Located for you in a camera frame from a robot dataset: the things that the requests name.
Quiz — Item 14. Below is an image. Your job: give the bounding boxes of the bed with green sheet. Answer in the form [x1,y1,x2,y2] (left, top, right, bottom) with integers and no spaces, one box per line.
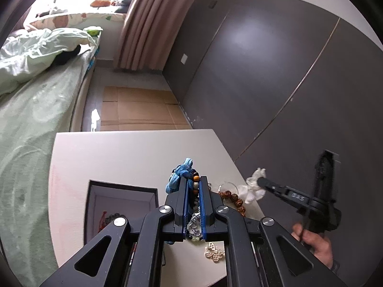
[1,36,99,286]

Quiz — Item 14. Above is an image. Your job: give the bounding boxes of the silver chain bracelet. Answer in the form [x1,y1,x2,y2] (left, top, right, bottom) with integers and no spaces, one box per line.
[186,196,205,243]

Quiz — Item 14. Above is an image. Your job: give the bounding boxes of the brown wooden bead bracelet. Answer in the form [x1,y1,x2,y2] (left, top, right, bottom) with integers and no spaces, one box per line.
[218,190,247,217]

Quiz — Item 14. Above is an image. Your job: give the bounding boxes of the green tissue pack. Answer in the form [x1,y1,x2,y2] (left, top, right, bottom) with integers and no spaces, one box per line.
[83,26,103,37]

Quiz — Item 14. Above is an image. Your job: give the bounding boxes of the person's right hand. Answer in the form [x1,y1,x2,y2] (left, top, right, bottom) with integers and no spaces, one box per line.
[292,223,334,269]

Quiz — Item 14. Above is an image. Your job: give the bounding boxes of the flattened cardboard sheets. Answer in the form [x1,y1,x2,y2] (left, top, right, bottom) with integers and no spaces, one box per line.
[100,86,192,131]

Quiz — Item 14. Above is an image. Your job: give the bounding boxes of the pink right curtain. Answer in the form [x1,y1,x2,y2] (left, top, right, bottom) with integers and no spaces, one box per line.
[114,0,195,71]

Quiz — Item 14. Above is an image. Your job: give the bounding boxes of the light green duvet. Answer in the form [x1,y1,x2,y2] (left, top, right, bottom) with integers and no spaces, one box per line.
[1,28,98,95]

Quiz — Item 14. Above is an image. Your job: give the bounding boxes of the cream butterfly brooch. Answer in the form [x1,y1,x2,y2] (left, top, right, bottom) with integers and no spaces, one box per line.
[204,242,225,263]

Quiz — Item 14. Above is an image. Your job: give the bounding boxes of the black open jewelry box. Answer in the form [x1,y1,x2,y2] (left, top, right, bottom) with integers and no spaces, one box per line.
[84,180,158,244]

